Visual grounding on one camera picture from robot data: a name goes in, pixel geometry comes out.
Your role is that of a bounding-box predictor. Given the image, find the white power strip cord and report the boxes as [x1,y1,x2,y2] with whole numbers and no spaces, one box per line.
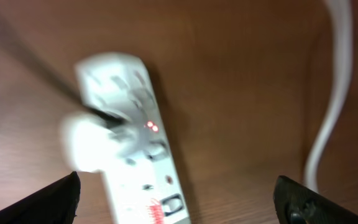
[303,0,354,194]

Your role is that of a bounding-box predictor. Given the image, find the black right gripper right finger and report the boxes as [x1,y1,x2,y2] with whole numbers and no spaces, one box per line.
[273,175,358,224]

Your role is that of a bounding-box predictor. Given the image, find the black charging cable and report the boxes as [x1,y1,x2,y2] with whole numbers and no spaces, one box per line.
[0,9,127,128]

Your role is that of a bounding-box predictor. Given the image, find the white USB charger plug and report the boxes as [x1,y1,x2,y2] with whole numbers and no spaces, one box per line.
[60,113,140,172]

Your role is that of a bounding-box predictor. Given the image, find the white power strip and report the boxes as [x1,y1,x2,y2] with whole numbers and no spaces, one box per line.
[75,52,191,224]

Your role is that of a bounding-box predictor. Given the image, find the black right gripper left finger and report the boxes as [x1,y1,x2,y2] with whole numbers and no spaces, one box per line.
[0,171,81,224]

